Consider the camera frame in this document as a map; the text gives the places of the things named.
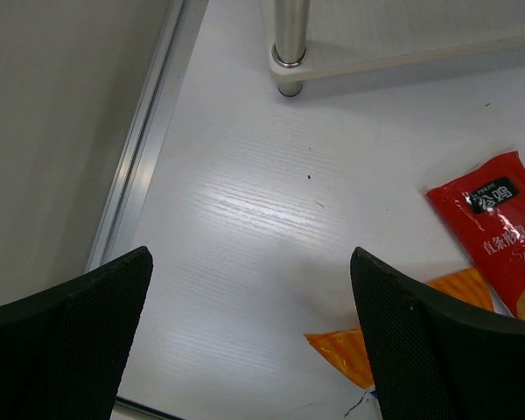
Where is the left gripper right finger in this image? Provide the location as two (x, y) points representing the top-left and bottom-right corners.
(350, 248), (525, 419)

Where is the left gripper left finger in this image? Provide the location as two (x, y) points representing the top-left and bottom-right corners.
(0, 246), (153, 419)

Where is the red spaghetti bag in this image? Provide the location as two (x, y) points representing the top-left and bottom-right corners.
(425, 150), (525, 320)

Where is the blue orange pasta bag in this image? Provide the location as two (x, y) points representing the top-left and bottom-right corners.
(306, 268), (494, 403)

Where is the white two-tier shelf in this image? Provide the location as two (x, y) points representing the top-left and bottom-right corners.
(261, 0), (525, 97)

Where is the aluminium table edge rail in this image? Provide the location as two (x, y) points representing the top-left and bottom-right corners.
(86, 1), (183, 272)

